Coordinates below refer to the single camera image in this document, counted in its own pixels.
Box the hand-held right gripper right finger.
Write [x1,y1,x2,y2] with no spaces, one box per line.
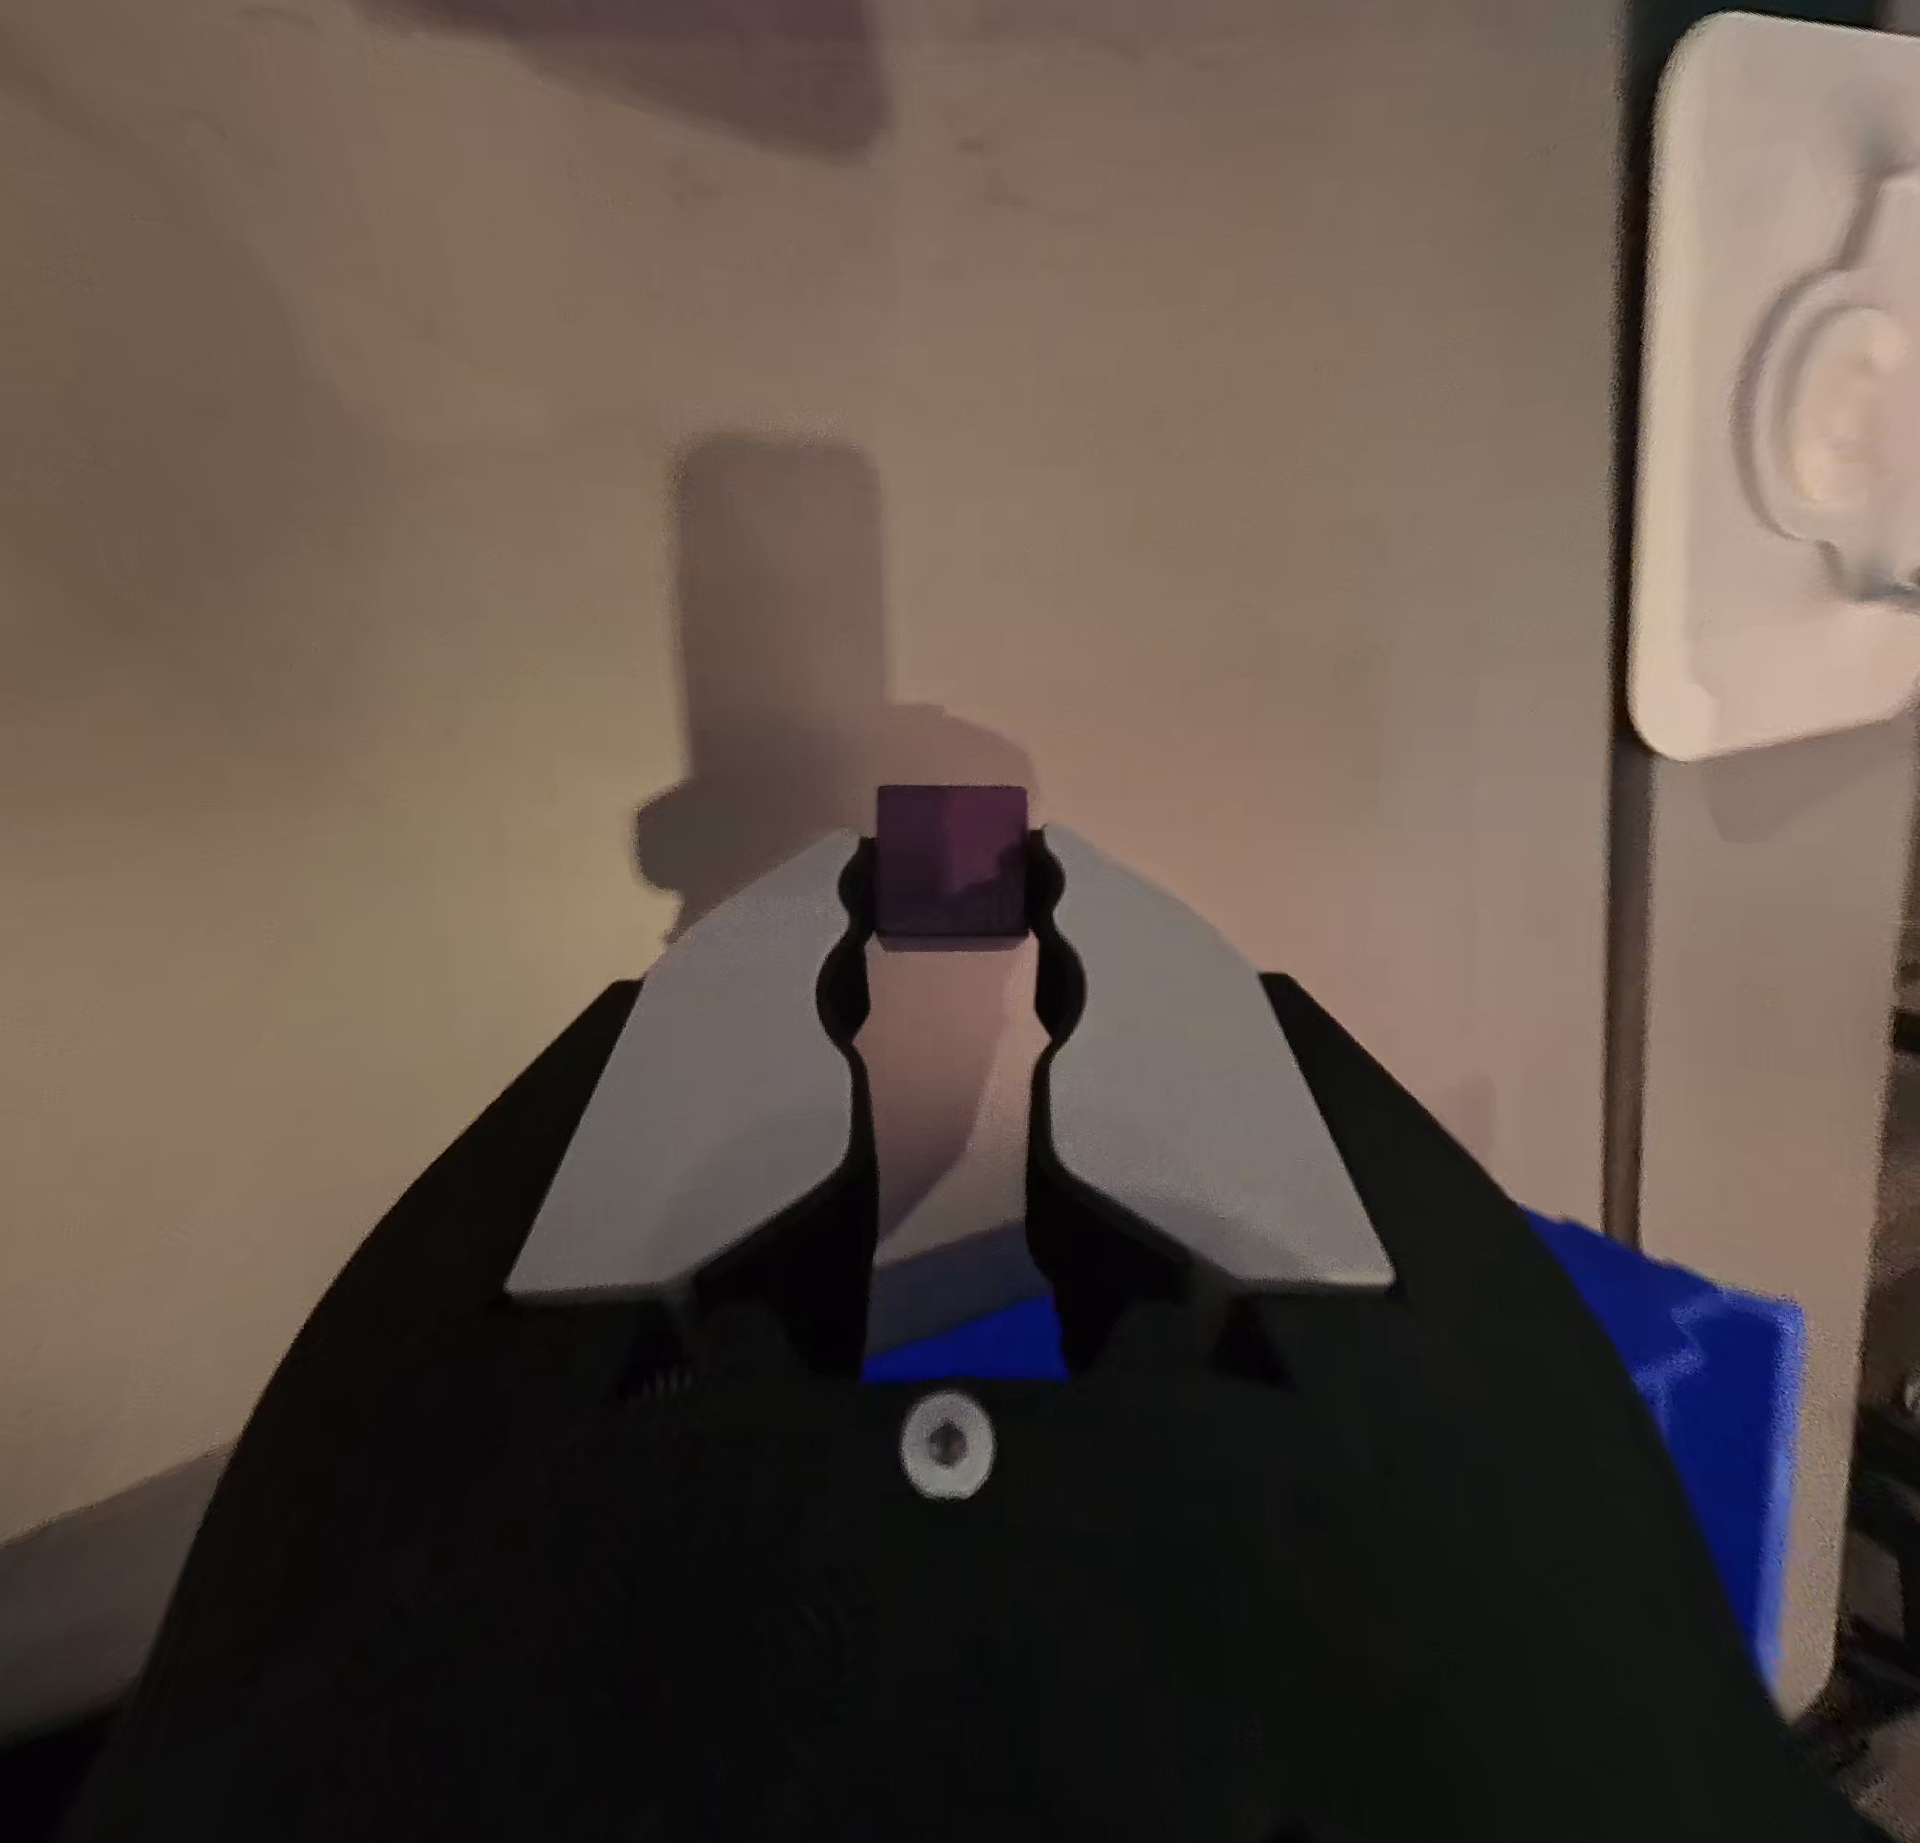
[1033,821,1400,1375]

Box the blue plastic bin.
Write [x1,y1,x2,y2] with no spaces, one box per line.
[860,1209,1805,1718]

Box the purple cube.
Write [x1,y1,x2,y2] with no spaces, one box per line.
[875,786,1033,955]

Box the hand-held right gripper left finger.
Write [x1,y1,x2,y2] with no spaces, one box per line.
[504,826,879,1375]

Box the white board stand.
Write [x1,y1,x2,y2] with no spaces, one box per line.
[1628,10,1920,761]

